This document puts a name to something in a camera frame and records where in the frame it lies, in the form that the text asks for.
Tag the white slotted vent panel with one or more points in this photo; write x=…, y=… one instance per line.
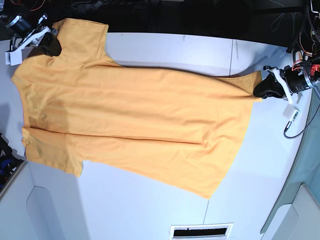
x=219, y=231

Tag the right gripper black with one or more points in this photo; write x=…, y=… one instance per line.
x=50, y=45

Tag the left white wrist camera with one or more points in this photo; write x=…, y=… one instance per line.
x=291, y=111

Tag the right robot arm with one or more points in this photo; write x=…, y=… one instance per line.
x=28, y=28

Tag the orange yellow t-shirt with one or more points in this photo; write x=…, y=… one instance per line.
x=176, y=127

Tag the box of dark items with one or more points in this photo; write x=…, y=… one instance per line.
x=9, y=164

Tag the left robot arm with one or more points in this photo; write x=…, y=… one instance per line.
x=304, y=73

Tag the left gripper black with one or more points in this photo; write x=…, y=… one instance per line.
x=269, y=87

